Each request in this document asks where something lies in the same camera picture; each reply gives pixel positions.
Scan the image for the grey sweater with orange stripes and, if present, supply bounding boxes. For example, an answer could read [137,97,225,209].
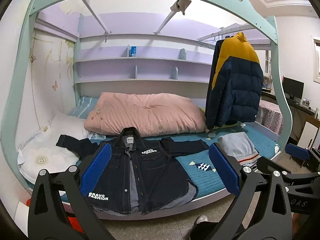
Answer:
[217,132,260,167]

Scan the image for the teal quilted bed mat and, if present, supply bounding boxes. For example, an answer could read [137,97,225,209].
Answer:
[57,123,281,203]

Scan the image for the dark denim jacket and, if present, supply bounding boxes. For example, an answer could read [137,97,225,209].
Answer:
[55,126,210,216]

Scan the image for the white pillow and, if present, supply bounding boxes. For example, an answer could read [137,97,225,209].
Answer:
[17,111,89,184]

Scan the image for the black computer monitor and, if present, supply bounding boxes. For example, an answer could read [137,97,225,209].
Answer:
[282,77,304,103]

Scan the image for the pink duvet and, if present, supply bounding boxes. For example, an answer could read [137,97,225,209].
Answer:
[84,92,206,137]

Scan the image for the navy and yellow puffer jacket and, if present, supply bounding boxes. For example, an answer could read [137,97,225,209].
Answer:
[205,32,264,129]

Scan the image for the blue box on shelf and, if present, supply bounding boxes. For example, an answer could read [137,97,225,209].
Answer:
[130,46,137,57]

